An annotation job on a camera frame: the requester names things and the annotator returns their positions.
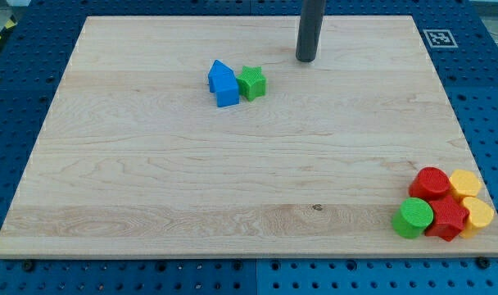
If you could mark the green star block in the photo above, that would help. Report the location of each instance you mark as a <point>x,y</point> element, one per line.
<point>252,83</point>

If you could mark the yellow half-round block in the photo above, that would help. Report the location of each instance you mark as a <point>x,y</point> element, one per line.
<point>480,216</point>

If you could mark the white fiducial marker tag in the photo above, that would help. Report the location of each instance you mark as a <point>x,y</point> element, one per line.
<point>440,38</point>

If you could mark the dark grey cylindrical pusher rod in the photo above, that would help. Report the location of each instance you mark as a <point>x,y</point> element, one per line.
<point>311,20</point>

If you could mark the red cylinder block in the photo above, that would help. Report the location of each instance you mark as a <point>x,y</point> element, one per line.
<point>429,184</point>

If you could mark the yellow black hazard tape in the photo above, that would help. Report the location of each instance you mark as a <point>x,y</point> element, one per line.
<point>7,30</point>

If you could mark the green cylinder block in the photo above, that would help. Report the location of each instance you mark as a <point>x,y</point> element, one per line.
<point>412,218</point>

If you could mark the blue cube block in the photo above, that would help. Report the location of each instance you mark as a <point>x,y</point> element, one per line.
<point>226,91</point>

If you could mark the blue pentagon block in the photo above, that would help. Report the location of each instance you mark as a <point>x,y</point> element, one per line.
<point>218,68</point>

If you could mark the red star block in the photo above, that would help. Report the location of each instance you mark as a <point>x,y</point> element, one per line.
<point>448,218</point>

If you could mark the yellow hexagon block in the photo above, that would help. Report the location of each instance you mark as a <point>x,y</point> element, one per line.
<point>464,183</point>

